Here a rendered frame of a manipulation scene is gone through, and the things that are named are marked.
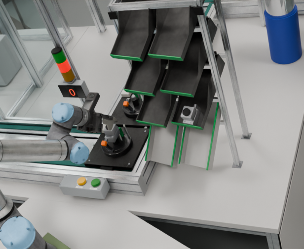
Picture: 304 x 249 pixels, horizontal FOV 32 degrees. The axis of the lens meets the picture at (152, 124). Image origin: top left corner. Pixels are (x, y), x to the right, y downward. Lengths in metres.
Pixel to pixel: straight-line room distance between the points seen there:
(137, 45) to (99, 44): 1.46
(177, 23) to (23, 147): 0.67
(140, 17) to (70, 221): 0.93
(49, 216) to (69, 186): 0.17
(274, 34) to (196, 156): 0.81
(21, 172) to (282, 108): 1.24
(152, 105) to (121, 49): 0.30
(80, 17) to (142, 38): 3.82
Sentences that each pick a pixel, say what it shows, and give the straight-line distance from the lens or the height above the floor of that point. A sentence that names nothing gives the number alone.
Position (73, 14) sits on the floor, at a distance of 5.79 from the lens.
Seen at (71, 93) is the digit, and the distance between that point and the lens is 2.38.
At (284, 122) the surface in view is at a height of 0.86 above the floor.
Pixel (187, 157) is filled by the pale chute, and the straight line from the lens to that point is 2.13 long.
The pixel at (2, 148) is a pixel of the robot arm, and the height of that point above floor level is 1.50.
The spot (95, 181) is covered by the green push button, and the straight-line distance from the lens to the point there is 2.24.
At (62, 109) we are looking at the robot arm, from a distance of 1.95.
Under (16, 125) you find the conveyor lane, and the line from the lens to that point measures 2.81.
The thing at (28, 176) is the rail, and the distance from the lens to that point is 2.53.
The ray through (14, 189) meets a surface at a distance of 2.60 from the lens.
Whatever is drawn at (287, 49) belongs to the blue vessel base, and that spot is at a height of 0.95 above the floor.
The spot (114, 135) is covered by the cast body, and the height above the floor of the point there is 1.05.
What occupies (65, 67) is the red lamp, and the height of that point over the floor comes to 1.33.
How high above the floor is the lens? 2.50
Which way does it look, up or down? 40 degrees down
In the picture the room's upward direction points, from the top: 20 degrees counter-clockwise
